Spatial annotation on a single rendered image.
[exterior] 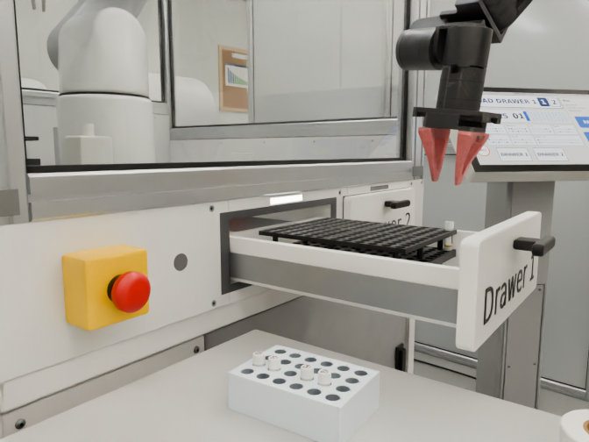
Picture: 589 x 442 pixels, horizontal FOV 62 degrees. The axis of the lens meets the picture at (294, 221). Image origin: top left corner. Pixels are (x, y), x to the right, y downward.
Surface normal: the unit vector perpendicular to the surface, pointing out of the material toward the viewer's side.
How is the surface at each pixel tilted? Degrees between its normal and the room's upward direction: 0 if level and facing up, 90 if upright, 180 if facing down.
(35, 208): 90
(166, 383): 0
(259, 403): 90
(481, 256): 90
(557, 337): 90
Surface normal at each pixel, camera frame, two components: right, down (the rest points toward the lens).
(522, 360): 0.21, 0.14
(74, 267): -0.60, 0.11
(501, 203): -0.98, 0.03
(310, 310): 0.80, 0.08
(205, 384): 0.00, -0.99
